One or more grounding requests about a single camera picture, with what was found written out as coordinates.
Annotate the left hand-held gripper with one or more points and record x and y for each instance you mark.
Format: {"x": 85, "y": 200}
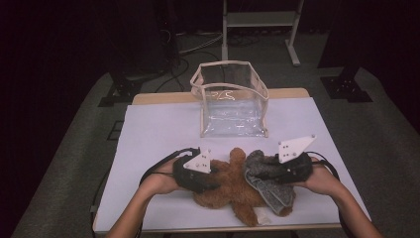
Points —
{"x": 199, "y": 163}

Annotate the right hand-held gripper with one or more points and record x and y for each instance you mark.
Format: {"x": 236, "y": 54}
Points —
{"x": 292, "y": 148}

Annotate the brown teddy bear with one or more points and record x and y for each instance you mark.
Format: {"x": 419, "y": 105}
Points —
{"x": 231, "y": 191}

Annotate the grey knitted cloth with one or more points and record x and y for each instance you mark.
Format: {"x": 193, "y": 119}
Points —
{"x": 277, "y": 198}

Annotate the clear plastic bag beige trim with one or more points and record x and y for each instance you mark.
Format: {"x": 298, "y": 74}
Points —
{"x": 231, "y": 119}

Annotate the person's left hand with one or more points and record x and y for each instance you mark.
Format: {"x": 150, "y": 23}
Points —
{"x": 160, "y": 183}

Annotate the person's right hand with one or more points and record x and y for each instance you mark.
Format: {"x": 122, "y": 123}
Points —
{"x": 325, "y": 183}

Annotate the white table mat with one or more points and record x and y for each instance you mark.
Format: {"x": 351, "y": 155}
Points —
{"x": 148, "y": 132}

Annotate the wooden table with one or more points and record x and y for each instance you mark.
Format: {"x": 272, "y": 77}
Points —
{"x": 158, "y": 98}

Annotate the black stand base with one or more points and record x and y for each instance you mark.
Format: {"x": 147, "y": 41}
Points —
{"x": 346, "y": 87}
{"x": 124, "y": 91}

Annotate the white metal stand frame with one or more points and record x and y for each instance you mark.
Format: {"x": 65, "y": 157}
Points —
{"x": 261, "y": 19}

